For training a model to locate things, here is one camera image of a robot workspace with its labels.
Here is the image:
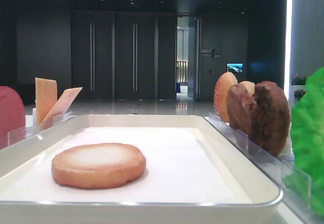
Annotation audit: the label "clear acrylic holder right strip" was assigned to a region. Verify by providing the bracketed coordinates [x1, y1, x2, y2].
[207, 113, 323, 223]

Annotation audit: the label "clear acrylic holder left strip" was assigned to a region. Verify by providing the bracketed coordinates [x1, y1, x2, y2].
[1, 111, 73, 149]

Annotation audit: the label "orange cheese slice right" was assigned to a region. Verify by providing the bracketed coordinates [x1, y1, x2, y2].
[43, 87, 83, 122]

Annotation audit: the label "clear acrylic holder strip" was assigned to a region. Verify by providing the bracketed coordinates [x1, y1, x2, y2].
[207, 113, 323, 223]
[1, 111, 73, 149]

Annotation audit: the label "brown meat patty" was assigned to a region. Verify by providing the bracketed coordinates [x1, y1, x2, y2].
[249, 81, 291, 156]
[226, 84, 257, 136]

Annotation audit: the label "orange cheese slice left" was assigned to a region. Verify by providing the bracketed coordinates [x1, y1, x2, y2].
[35, 78, 57, 124]

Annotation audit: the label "white rectangular metal tray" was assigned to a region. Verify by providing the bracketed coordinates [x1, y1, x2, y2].
[1, 115, 283, 223]

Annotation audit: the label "sesame bun top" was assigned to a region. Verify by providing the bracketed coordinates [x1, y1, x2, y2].
[214, 72, 237, 123]

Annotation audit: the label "green lettuce leaf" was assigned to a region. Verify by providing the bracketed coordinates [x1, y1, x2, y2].
[283, 67, 323, 217]

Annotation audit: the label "brown meat patty left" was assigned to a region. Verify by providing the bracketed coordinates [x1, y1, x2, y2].
[226, 84, 257, 136]

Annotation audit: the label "dark double doors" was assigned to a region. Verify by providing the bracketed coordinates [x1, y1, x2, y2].
[71, 12, 177, 100]

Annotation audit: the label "brown meat patty right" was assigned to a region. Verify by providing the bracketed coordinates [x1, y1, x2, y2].
[249, 81, 291, 156]

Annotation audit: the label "wall screen display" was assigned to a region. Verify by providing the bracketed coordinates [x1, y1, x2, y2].
[226, 63, 243, 73]

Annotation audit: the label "red tomato slices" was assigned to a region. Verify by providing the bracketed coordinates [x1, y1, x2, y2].
[1, 86, 26, 149]

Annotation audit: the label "plain bun half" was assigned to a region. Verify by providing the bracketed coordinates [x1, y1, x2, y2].
[239, 81, 255, 96]

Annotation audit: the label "orange cheese slice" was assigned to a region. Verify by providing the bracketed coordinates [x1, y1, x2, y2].
[43, 87, 83, 122]
[35, 78, 57, 124]

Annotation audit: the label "flat bread slice in tray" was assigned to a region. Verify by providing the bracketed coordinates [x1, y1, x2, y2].
[51, 143, 146, 189]

